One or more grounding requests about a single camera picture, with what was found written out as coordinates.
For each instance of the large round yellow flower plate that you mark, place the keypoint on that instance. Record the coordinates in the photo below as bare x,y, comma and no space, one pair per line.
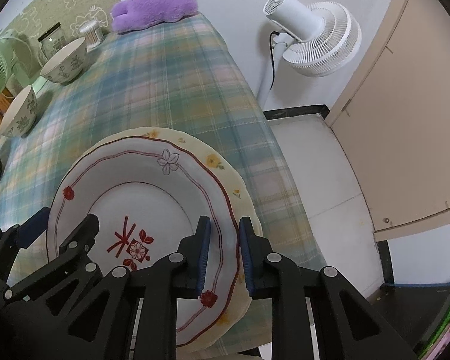
230,180

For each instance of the clear cotton swab container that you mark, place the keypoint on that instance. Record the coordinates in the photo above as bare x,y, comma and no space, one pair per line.
92,35

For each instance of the plaid tablecloth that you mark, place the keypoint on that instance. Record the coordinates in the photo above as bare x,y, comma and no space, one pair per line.
165,90

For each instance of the purple plush cushion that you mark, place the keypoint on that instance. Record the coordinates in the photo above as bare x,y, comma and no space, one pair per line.
153,7

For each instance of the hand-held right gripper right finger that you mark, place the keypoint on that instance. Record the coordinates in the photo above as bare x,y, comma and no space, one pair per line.
246,255

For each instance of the beige door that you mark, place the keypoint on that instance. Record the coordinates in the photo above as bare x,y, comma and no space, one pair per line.
408,120

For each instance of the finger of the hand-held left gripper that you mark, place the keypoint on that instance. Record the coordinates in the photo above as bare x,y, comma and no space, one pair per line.
78,238
35,223

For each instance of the white standing fan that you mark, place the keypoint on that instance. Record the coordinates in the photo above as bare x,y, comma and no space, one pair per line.
315,37

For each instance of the white red patterned plate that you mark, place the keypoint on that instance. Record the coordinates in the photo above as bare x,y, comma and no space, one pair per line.
142,202

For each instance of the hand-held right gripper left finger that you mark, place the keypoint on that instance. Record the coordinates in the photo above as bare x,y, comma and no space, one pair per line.
204,255

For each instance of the glass jar with brown lid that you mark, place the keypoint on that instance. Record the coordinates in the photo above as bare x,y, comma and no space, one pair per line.
50,41

